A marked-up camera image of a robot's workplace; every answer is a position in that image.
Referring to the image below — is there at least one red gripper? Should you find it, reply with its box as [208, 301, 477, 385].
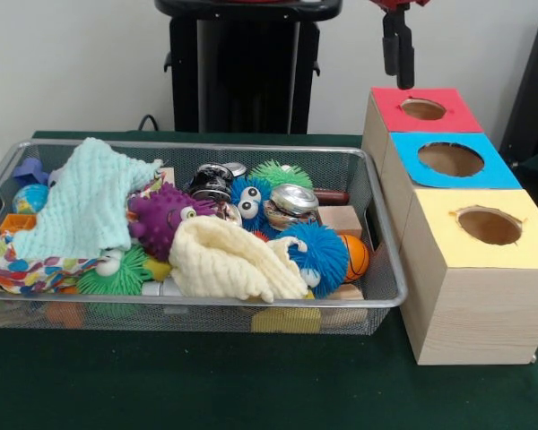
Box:
[369, 0, 431, 90]

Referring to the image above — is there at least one wooden three-hole sorting box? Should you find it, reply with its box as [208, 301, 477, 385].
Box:
[361, 86, 538, 366]

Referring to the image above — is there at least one black flat panel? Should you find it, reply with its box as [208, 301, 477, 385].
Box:
[499, 6, 538, 167]

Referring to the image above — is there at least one green spiky rubber ball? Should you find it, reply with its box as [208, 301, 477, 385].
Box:
[249, 159, 313, 189]

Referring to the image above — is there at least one crushed silver can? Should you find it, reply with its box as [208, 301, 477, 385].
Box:
[263, 183, 320, 229]

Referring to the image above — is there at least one blue spiky ball with eyes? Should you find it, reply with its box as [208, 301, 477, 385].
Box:
[230, 176, 274, 234]

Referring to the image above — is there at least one blue spiky rubber ball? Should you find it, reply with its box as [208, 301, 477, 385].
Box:
[277, 221, 350, 298]

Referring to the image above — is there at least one orange toy basketball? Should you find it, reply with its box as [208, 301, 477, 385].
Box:
[340, 234, 370, 283]

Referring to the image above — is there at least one purple spiky rubber toy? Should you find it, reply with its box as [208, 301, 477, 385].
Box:
[127, 182, 219, 262]

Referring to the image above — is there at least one mint green knitted cloth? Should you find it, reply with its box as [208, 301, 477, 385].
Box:
[12, 136, 165, 261]

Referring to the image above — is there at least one dark green tablecloth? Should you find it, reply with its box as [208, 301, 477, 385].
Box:
[0, 129, 538, 430]

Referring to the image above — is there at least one small globe ball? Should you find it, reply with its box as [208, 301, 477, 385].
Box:
[12, 184, 50, 215]

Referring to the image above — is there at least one colourful dotted cloth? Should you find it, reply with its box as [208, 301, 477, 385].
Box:
[0, 172, 167, 296]

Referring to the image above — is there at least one silver wire mesh bin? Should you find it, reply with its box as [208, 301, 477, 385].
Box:
[0, 139, 408, 337]

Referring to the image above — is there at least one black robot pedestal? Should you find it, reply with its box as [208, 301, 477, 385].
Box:
[154, 0, 344, 135]

